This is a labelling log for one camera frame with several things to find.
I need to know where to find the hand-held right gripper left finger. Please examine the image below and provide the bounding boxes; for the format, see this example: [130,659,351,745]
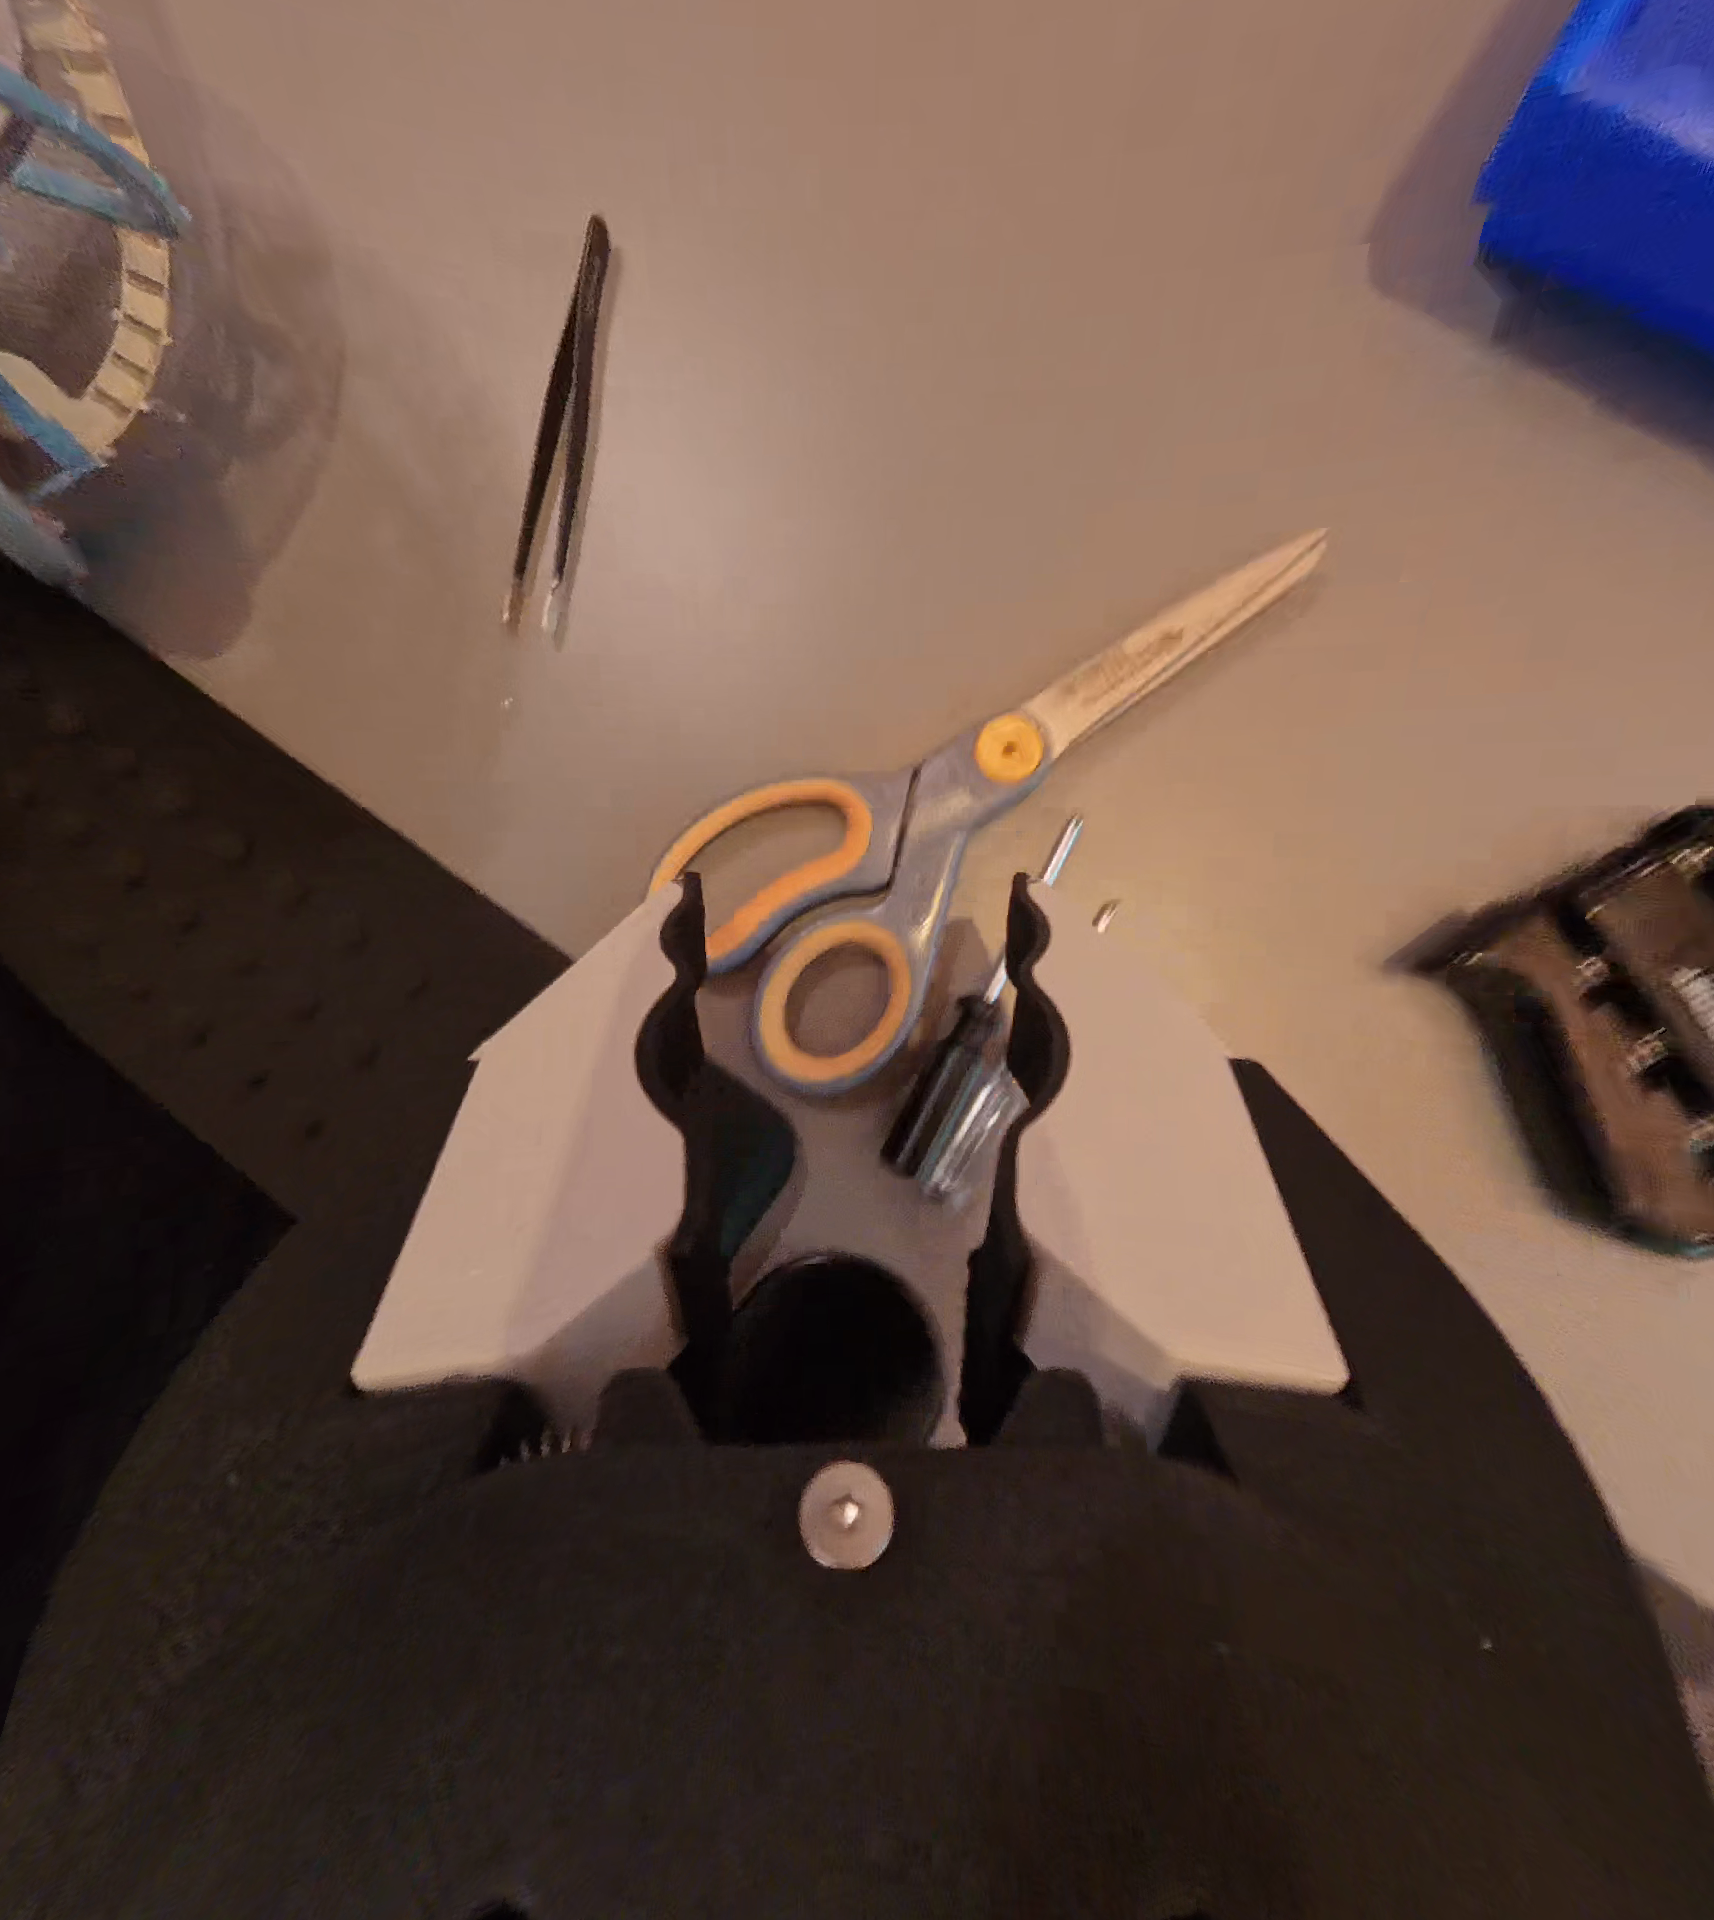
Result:
[354,870,801,1412]

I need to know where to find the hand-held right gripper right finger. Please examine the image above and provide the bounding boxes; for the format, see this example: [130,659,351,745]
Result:
[962,954,1352,1412]

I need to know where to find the small black screwdriver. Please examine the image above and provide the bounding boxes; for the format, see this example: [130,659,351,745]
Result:
[883,810,1090,1207]

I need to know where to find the orange grey scissors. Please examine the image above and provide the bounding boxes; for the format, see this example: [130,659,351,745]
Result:
[649,531,1331,1100]

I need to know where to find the black pointed tweezers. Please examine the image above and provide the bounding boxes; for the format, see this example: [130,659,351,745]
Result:
[504,216,617,642]

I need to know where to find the clear maze ball toy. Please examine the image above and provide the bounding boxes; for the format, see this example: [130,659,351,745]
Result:
[0,0,201,577]

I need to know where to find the black perforated wrist rest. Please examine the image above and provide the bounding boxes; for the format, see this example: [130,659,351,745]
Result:
[0,569,575,1441]

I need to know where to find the blue storage bin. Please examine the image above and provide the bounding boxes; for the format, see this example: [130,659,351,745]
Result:
[1478,0,1714,422]

